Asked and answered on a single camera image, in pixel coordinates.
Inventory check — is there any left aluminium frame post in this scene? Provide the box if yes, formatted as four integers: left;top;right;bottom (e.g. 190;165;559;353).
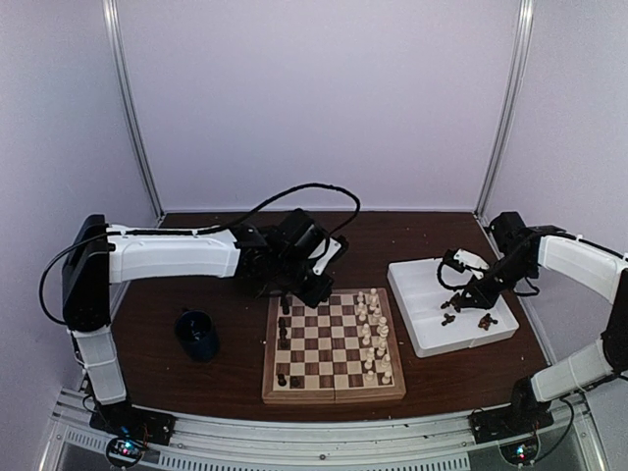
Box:
102;0;165;220

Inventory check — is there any row of white chess pieces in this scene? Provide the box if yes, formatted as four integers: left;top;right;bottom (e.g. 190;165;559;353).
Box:
354;288;393;388

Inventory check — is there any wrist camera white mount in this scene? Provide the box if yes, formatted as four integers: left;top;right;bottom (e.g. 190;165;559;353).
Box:
308;235;348;276
443;248;490;273

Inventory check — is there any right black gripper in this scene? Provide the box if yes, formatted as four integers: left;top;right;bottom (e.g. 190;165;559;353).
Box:
457;253;537;310

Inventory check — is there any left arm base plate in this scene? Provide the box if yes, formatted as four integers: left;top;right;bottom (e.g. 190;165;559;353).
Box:
89;403;176;445

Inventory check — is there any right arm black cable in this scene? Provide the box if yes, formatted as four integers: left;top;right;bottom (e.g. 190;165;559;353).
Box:
434;249;541;298

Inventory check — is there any dark blue mug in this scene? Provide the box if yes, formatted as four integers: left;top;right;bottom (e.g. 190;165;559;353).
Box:
174;310;220;363

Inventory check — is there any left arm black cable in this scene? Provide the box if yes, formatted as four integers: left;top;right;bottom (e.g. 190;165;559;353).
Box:
39;183;362;325

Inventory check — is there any aluminium frame post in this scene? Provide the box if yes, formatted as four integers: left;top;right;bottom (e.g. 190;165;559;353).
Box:
474;0;536;219
102;0;165;220

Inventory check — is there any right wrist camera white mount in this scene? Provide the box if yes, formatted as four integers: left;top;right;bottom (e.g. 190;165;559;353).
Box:
443;248;490;273

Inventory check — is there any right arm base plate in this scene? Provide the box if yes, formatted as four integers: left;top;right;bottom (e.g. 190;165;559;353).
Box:
468;406;553;444

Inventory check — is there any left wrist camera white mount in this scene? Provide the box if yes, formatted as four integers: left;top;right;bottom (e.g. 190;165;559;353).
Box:
308;235;348;276

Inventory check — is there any white plastic compartment tray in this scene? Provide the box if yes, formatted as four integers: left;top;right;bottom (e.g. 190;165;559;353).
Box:
388;258;519;358

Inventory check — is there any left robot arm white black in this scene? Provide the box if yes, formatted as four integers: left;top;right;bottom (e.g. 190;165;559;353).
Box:
53;208;347;436

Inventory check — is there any right aluminium frame post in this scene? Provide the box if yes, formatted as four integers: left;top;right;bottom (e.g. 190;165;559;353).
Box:
474;0;536;219

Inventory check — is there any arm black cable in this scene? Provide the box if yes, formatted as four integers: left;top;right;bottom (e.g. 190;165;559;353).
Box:
434;249;541;298
39;183;362;325

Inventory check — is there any pile of brown chess pieces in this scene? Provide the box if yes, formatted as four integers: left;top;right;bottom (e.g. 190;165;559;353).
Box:
440;301;498;331

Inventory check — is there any wooden chess board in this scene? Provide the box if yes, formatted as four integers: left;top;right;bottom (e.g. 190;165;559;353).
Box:
261;288;406;405

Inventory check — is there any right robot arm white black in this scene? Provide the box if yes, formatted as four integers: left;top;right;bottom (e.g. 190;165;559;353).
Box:
440;212;627;434

